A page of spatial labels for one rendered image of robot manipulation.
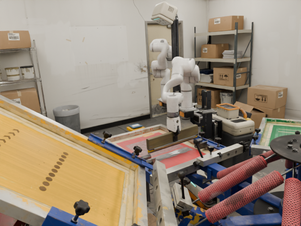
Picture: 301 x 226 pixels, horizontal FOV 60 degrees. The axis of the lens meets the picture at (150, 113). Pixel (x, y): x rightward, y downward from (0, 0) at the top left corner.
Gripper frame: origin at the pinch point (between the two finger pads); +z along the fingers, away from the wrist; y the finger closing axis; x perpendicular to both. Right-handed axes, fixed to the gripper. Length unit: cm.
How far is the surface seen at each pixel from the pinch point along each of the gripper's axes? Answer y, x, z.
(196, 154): -6.2, -14.2, 14.1
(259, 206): -71, 8, 8
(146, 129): 54, -11, 12
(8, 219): -30, 100, -2
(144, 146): 29.3, 6.6, 14.1
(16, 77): 329, 59, -17
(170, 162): -5.2, 6.8, 13.9
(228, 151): -28.9, -20.0, 5.5
